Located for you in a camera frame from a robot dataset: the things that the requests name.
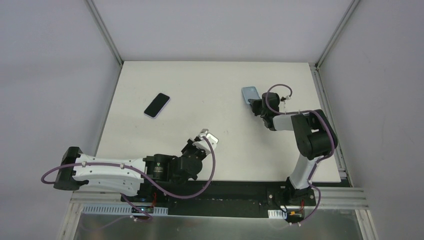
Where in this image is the right aluminium frame post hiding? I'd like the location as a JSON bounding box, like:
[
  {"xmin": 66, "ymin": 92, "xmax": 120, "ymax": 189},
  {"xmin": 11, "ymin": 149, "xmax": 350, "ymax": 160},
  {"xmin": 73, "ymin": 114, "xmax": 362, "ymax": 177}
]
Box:
[{"xmin": 314, "ymin": 0, "xmax": 361, "ymax": 70}]

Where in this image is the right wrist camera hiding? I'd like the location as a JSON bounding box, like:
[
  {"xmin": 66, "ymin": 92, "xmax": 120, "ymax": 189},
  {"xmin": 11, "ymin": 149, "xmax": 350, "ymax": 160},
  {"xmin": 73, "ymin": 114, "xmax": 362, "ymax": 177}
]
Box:
[{"xmin": 280, "ymin": 95, "xmax": 291, "ymax": 103}]

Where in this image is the left aluminium frame post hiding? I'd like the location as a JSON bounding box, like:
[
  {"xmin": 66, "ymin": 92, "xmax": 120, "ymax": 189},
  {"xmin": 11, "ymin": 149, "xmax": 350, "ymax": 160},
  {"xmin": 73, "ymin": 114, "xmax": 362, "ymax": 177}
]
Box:
[{"xmin": 84, "ymin": 0, "xmax": 124, "ymax": 68}]

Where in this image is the aluminium frame post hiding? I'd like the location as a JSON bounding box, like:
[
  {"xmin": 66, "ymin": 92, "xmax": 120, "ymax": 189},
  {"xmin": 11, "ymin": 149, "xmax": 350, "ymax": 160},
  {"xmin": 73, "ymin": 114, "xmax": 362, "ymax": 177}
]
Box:
[
  {"xmin": 314, "ymin": 0, "xmax": 361, "ymax": 70},
  {"xmin": 84, "ymin": 0, "xmax": 124, "ymax": 68}
]

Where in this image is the light blue phone case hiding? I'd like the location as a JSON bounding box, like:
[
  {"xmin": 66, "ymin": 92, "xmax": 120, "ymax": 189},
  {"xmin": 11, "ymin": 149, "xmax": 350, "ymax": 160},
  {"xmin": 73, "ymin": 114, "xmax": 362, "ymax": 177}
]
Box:
[{"xmin": 241, "ymin": 86, "xmax": 262, "ymax": 106}]

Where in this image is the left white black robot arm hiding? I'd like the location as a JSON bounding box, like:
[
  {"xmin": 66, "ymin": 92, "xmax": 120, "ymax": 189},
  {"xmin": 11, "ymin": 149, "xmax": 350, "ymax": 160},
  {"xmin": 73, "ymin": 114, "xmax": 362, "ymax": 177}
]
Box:
[{"xmin": 51, "ymin": 134, "xmax": 219, "ymax": 203}]

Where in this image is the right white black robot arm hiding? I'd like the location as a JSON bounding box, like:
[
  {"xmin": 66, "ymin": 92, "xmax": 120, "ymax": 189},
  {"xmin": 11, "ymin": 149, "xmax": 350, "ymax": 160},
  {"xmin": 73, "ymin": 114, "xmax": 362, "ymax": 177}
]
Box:
[{"xmin": 243, "ymin": 89, "xmax": 338, "ymax": 206}]

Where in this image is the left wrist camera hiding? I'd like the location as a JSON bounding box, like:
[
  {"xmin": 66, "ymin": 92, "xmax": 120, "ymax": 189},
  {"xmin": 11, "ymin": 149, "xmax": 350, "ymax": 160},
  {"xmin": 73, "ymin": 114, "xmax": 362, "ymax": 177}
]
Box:
[{"xmin": 193, "ymin": 128, "xmax": 219, "ymax": 155}]

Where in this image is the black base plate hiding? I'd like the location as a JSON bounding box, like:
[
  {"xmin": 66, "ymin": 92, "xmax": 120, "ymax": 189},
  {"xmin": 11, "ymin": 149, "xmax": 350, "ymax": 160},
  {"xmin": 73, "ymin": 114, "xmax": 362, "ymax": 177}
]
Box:
[{"xmin": 128, "ymin": 180, "xmax": 316, "ymax": 218}]

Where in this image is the purple-edged black smartphone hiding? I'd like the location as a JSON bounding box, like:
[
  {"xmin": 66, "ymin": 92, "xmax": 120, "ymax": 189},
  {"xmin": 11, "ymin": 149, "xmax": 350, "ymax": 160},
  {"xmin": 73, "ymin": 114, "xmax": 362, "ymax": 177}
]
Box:
[{"xmin": 143, "ymin": 93, "xmax": 171, "ymax": 119}]

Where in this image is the right white cable duct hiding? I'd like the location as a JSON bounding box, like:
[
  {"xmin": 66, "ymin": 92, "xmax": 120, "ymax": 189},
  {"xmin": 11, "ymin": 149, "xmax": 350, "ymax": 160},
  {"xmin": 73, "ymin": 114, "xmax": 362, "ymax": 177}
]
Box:
[{"xmin": 267, "ymin": 210, "xmax": 287, "ymax": 220}]

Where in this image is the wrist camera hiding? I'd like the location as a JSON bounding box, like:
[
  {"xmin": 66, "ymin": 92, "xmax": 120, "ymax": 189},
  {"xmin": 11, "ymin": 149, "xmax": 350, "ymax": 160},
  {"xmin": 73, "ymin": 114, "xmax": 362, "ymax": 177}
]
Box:
[
  {"xmin": 193, "ymin": 128, "xmax": 219, "ymax": 155},
  {"xmin": 280, "ymin": 95, "xmax": 291, "ymax": 103}
]

